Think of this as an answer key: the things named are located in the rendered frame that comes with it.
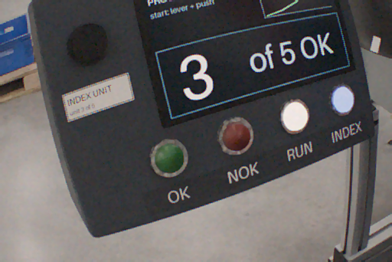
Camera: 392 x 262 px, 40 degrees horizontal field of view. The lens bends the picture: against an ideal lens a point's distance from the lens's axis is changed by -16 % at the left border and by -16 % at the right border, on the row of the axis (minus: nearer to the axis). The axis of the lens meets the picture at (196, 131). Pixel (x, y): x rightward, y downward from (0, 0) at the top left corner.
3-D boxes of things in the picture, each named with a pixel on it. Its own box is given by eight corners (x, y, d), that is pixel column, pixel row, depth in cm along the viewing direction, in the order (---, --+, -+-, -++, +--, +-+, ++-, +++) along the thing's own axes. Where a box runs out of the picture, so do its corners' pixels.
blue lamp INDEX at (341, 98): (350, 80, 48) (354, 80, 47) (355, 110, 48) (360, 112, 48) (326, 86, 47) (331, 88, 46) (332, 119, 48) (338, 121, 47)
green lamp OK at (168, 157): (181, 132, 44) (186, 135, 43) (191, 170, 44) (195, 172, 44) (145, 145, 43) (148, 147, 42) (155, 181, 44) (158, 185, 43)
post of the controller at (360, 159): (357, 236, 70) (364, 97, 60) (367, 247, 67) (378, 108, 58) (339, 246, 69) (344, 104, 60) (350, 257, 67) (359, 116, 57)
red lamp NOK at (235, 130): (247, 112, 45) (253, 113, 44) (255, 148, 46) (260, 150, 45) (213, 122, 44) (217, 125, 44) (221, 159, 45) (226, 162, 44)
